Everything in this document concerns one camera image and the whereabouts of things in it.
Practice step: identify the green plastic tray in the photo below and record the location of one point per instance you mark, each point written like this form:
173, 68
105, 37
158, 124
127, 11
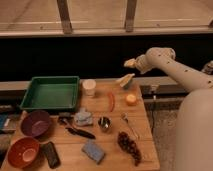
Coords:
51, 93

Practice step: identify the blue object at left edge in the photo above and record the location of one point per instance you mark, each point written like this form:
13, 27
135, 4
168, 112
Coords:
5, 122

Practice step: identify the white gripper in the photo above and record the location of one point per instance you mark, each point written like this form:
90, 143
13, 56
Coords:
140, 63

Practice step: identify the orange bowl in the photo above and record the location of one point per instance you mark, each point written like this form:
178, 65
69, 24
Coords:
23, 152

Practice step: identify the purple bowl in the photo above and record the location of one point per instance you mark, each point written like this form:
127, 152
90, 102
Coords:
36, 123

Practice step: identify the white paper cup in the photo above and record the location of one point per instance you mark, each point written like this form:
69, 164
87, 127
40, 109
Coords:
89, 86

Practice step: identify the metal spoon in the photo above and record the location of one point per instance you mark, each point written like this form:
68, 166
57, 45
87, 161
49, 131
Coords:
125, 118

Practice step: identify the black eraser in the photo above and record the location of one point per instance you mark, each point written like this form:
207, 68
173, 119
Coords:
51, 154

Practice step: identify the blue sponge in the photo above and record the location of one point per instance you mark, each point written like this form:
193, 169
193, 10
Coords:
93, 151

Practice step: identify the small metal cup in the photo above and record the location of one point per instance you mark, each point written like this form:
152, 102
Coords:
104, 124

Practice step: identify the bunch of dark grapes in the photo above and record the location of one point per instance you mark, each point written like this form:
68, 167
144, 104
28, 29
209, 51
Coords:
129, 146

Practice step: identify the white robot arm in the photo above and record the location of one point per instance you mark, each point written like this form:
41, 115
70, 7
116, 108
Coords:
194, 125

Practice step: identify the small dark toy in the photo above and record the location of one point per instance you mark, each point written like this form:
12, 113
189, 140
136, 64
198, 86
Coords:
64, 118

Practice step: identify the black knife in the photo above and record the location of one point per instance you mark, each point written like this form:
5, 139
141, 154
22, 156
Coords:
81, 133

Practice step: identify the red chili pepper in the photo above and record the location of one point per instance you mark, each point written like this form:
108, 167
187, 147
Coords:
111, 101

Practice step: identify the orange fruit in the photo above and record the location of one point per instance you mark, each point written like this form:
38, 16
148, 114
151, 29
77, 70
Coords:
131, 100

